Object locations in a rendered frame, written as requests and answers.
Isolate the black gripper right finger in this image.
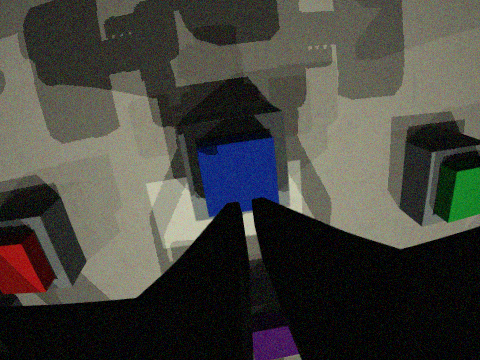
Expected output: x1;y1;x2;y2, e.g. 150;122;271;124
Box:
252;197;480;360

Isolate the green button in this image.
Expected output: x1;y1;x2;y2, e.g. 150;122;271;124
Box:
399;133;480;227

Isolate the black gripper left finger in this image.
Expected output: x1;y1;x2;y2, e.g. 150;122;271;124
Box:
0;201;253;360

